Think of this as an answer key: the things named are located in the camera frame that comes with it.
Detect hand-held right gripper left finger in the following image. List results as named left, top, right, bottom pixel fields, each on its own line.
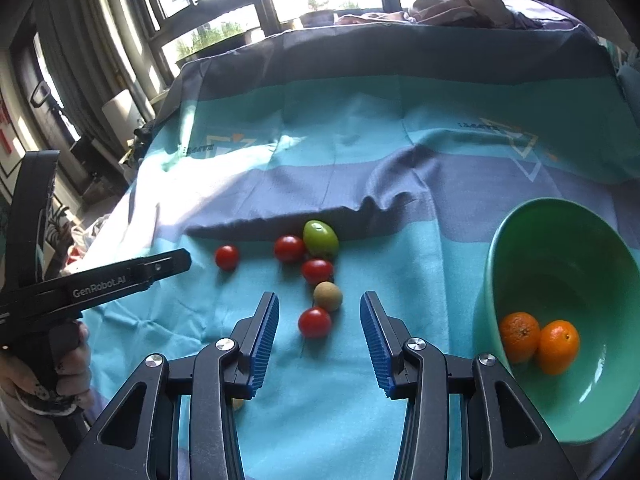
left=59, top=291, right=280, bottom=480

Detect patterned teal pillow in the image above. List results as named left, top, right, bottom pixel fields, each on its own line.
left=600, top=39, right=640, bottom=92

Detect striped teal and grey blanket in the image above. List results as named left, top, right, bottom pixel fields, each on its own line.
left=82, top=22, right=640, bottom=480

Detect person's left hand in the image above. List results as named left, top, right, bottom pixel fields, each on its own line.
left=55, top=321, right=97, bottom=411

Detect long dark plant box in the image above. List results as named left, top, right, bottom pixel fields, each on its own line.
left=187, top=20, right=266, bottom=59

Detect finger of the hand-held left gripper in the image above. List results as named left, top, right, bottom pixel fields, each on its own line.
left=131, top=248, right=192, bottom=288

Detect black clamp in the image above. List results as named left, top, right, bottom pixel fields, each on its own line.
left=120, top=121, right=157, bottom=167

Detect crumpled pale clothes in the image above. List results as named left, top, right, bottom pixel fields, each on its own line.
left=334, top=0, right=516, bottom=28

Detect patterned cloth pile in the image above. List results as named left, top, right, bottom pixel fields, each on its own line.
left=44, top=200, right=117, bottom=277

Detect red cherry tomato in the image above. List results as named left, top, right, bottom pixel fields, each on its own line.
left=215, top=245, right=240, bottom=271
left=298, top=307, right=333, bottom=339
left=301, top=259, right=334, bottom=285
left=273, top=235, right=306, bottom=263

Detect green tomato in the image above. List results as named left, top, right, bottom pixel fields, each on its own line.
left=303, top=220, right=339, bottom=257

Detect person's left forearm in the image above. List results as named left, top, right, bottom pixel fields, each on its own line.
left=0, top=352, right=76, bottom=480

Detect purple cloth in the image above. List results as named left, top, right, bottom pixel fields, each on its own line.
left=500, top=0, right=587, bottom=32

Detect white box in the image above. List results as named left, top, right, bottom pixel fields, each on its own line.
left=100, top=87, right=151, bottom=151

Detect grey curtain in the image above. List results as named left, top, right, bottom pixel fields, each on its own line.
left=35, top=0, right=168, bottom=138

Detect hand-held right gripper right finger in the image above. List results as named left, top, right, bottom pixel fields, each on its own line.
left=360, top=291, right=583, bottom=480

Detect green bowl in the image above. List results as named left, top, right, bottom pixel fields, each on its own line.
left=472, top=197, right=640, bottom=445

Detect small potted plant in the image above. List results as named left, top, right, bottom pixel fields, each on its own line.
left=300, top=0, right=337, bottom=28

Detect orange mandarin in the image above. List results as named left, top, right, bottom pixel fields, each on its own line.
left=499, top=312, right=542, bottom=364
left=537, top=320, right=581, bottom=376

